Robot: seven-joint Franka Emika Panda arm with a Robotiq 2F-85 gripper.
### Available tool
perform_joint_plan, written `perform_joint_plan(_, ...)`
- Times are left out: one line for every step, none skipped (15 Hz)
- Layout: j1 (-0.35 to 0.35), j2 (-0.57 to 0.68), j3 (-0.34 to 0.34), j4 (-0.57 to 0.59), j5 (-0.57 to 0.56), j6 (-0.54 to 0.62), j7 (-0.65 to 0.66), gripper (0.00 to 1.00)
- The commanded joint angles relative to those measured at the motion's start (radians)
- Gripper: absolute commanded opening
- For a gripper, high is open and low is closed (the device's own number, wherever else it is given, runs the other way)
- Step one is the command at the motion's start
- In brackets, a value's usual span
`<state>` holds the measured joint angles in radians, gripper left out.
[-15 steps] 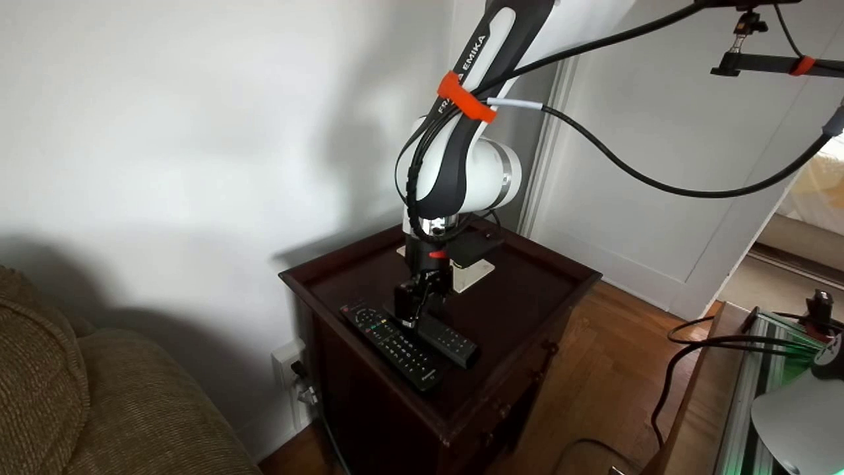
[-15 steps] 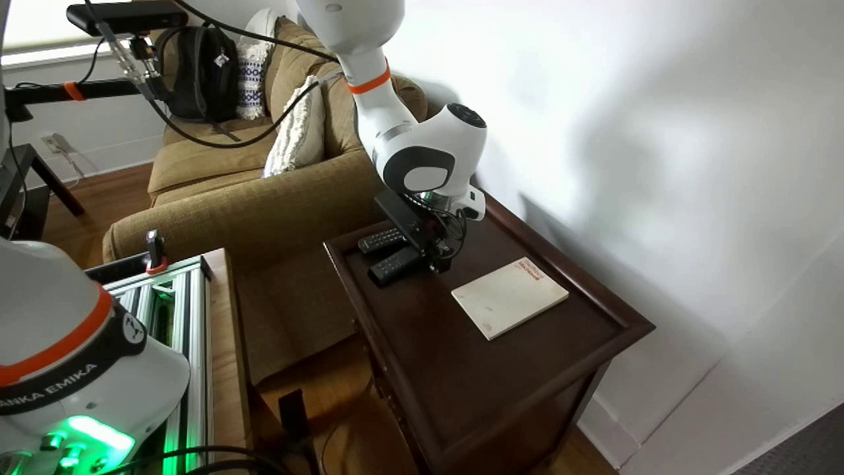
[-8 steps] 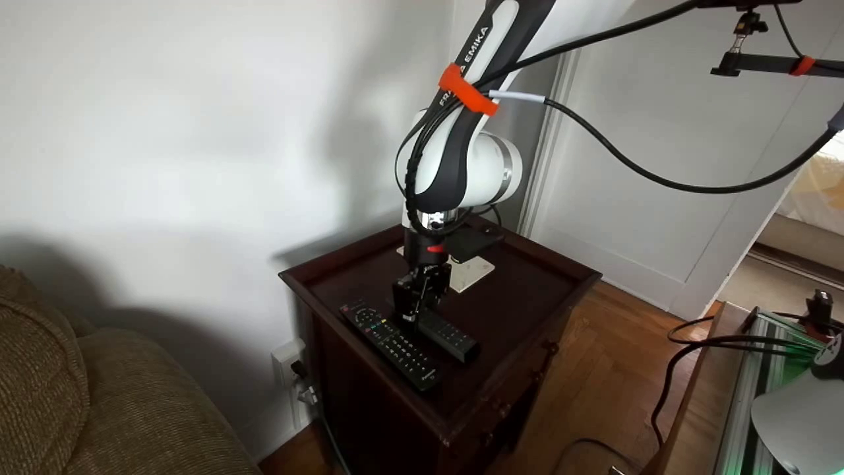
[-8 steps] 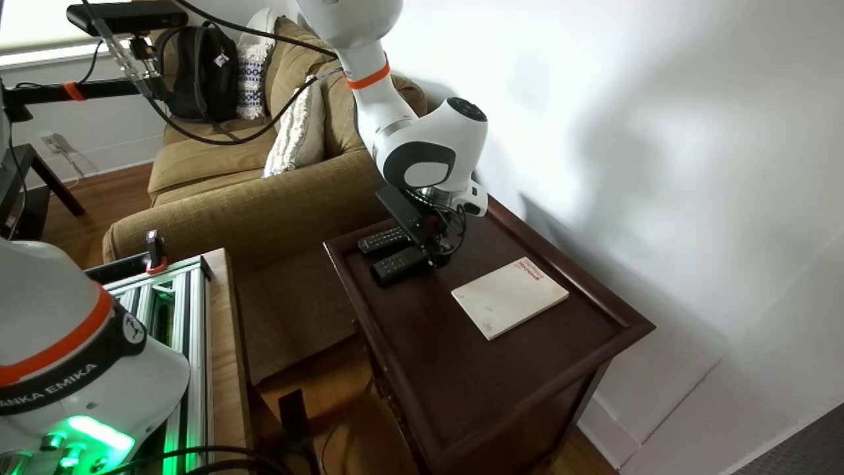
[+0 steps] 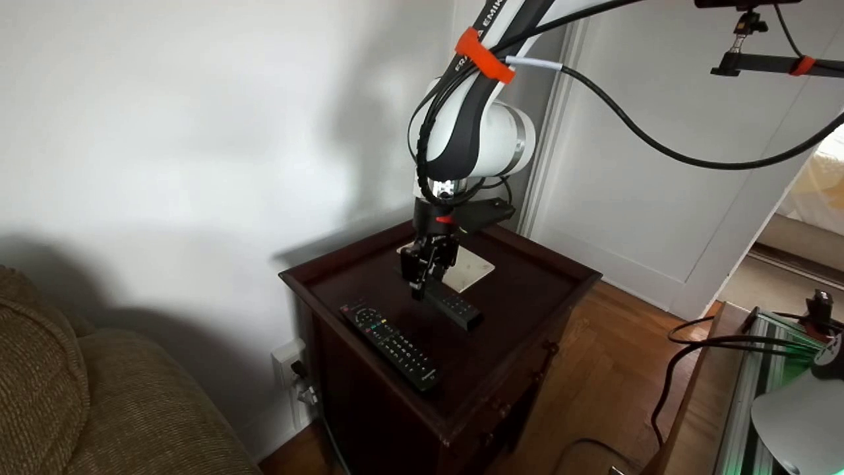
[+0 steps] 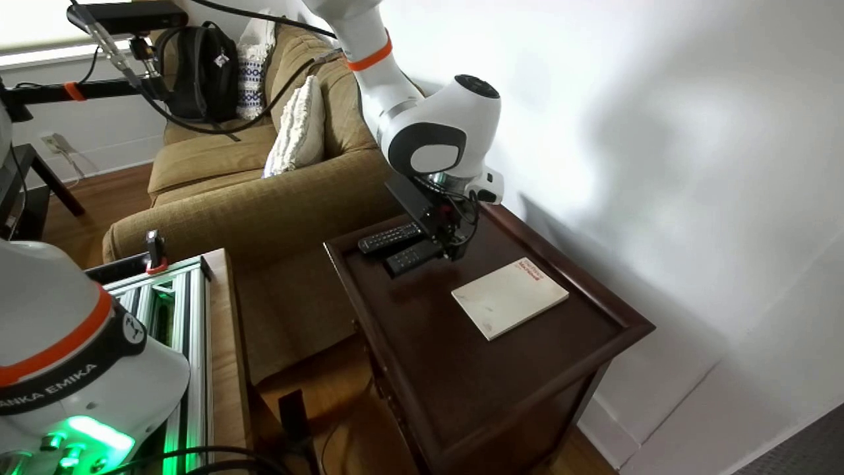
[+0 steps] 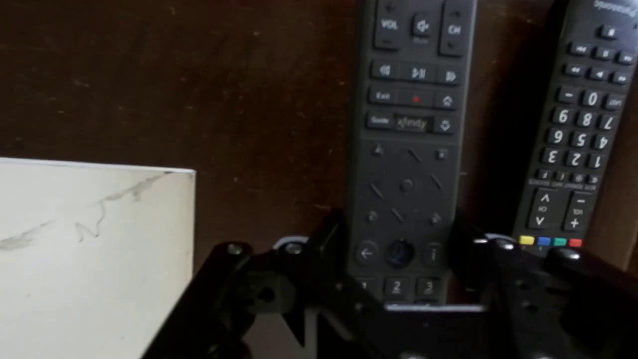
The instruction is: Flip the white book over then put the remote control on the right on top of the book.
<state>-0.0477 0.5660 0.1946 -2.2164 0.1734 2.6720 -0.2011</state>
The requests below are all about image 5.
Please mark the wooden base platform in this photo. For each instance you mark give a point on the wooden base platform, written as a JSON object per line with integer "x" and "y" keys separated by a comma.
{"x": 701, "y": 397}

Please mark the beige patterned bedding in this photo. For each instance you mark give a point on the beige patterned bedding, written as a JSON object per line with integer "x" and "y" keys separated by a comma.
{"x": 821, "y": 189}

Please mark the black boom bar orange tape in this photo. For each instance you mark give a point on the black boom bar orange tape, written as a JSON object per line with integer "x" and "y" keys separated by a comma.
{"x": 772, "y": 64}

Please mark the black remote with many buttons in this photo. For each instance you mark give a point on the black remote with many buttons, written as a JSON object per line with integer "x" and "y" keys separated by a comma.
{"x": 390, "y": 348}

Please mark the black camera on boom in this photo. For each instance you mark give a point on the black camera on boom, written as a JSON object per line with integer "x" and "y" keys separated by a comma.
{"x": 746, "y": 5}

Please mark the white panelled door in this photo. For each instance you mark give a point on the white panelled door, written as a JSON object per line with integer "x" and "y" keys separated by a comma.
{"x": 667, "y": 220}

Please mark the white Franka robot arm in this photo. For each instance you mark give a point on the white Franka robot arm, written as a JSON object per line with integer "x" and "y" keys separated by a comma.
{"x": 476, "y": 134}

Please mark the white wall outlet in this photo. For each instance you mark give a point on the white wall outlet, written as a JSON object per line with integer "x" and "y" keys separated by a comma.
{"x": 284, "y": 361}

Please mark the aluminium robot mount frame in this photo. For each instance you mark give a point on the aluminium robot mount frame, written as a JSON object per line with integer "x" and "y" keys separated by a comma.
{"x": 746, "y": 397}

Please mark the dark brown wooden side table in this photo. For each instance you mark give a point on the dark brown wooden side table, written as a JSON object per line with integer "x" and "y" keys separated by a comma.
{"x": 490, "y": 370}

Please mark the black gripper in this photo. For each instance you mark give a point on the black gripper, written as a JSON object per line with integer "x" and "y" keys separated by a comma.
{"x": 431, "y": 248}

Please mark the black knob with red base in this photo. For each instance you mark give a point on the black knob with red base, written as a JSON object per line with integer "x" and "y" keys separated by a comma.
{"x": 821, "y": 307}

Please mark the white paperback book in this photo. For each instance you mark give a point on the white paperback book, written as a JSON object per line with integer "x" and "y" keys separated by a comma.
{"x": 468, "y": 270}

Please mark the plain black remote control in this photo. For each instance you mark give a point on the plain black remote control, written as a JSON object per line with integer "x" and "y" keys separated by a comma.
{"x": 455, "y": 307}

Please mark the olive fabric sofa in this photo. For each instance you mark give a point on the olive fabric sofa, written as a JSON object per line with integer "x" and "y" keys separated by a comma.
{"x": 96, "y": 397}

